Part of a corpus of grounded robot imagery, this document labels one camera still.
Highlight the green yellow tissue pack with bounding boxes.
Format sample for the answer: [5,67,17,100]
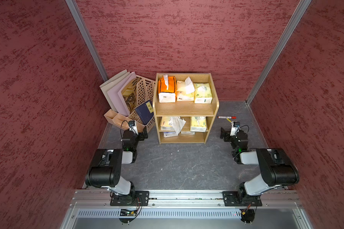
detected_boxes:
[194,83,213,104]

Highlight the orange tissue pack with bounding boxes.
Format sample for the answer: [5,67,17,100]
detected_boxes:
[158,74,177,103]

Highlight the cream tissue pack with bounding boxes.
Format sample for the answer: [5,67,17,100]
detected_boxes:
[176,77,195,102]

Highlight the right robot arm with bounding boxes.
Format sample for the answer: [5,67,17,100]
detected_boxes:
[220,127,300,203]

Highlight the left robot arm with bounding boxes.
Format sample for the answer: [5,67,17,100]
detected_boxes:
[85,127,148,201]

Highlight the flat white tissue pack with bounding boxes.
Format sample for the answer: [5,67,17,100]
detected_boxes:
[163,132,179,138]

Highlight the lower right yellow tissue pack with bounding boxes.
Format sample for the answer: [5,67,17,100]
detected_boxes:
[190,116,207,132]

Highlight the wooden two-tier shelf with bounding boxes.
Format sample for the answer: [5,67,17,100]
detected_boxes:
[153,73,219,144]

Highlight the red white marker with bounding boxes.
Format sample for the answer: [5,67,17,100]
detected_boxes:
[218,116,237,119]

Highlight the dark blue book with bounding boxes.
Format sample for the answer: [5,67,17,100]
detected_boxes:
[135,100,154,126]

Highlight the butterfly print folder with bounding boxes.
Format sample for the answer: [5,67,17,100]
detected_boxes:
[120,77,140,116]

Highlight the beige plastic file organizer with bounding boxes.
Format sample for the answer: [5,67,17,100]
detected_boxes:
[104,75,155,132]

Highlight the lilac folder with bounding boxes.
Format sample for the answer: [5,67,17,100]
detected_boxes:
[107,72,136,116]

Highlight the left corner metal profile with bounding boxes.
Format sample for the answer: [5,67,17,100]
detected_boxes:
[65,0,108,82]

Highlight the corner metal profile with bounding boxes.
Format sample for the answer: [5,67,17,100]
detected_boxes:
[65,0,108,82]
[246,0,311,106]

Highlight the right corner metal profile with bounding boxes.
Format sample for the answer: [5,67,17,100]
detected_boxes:
[246,0,311,106]

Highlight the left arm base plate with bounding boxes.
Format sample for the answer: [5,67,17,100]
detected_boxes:
[110,191,150,207]

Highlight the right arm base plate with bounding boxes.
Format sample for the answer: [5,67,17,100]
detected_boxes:
[222,191,262,207]

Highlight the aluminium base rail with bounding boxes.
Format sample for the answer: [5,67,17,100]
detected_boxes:
[61,189,312,229]

